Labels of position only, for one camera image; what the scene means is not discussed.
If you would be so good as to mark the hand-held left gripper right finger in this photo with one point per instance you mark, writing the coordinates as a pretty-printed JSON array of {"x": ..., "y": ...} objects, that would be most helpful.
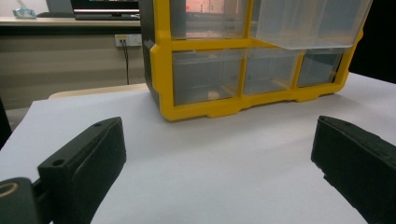
[{"x": 358, "y": 165}]

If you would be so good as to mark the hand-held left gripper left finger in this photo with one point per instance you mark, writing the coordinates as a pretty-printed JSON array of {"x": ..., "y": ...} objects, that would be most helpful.
[{"x": 81, "y": 168}]

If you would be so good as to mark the yellow drawer organizer cabinet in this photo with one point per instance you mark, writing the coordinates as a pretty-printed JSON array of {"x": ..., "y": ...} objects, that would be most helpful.
[{"x": 162, "y": 77}]

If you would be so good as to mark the clear plastic drawer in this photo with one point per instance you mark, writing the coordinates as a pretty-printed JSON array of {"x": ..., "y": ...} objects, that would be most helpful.
[
  {"x": 311, "y": 21},
  {"x": 205, "y": 76},
  {"x": 208, "y": 18},
  {"x": 320, "y": 67},
  {"x": 269, "y": 71}
]

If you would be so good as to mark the white table sheet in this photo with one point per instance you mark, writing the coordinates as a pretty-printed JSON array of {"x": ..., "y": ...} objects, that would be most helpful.
[{"x": 218, "y": 161}]

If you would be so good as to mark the long beige desk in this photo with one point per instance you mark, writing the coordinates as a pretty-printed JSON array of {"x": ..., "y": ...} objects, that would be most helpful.
[{"x": 62, "y": 22}]

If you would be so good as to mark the black monitor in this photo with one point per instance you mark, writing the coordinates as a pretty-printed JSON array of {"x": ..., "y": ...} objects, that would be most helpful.
[{"x": 104, "y": 6}]

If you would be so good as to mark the light blue tissue pack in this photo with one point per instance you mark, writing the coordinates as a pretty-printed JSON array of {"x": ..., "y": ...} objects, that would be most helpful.
[{"x": 24, "y": 11}]

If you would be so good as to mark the white wall power socket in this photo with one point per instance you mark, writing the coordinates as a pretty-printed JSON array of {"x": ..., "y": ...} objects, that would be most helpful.
[{"x": 132, "y": 39}]

